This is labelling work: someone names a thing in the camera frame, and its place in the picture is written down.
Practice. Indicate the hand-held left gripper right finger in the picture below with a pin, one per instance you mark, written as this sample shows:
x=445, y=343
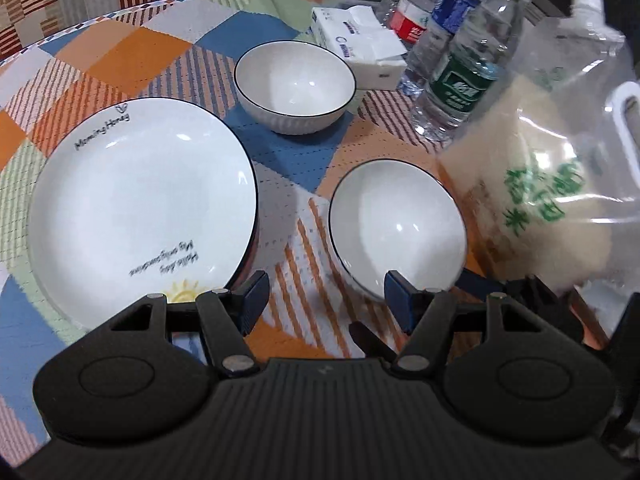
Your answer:
x=397, y=301

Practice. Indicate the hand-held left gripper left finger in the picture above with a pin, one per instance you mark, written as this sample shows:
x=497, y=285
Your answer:
x=255, y=301

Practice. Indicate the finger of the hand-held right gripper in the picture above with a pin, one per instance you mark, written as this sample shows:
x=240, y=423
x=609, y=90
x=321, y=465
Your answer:
x=369, y=339
x=475, y=280

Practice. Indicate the white ribbed bowl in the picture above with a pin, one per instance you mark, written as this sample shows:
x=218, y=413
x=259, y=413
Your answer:
x=295, y=85
x=397, y=230

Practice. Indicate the white plate with black rim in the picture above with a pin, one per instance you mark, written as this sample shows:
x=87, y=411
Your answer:
x=142, y=210

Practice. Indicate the clear rice bag with spout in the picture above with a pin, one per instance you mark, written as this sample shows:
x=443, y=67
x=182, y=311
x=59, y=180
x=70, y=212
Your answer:
x=540, y=200

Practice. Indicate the checked patchwork tablecloth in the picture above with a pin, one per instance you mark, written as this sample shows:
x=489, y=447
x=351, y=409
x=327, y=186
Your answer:
x=295, y=170

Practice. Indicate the water bottle with green label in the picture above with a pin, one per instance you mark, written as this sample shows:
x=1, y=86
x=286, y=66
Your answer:
x=460, y=85

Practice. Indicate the white tissue pack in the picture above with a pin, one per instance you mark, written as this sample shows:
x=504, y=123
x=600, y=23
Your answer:
x=360, y=35

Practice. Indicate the water bottle with red label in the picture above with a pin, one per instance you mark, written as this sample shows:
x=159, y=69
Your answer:
x=409, y=19

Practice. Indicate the water bottle with blue label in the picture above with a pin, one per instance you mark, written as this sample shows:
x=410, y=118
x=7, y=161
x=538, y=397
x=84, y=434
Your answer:
x=462, y=2

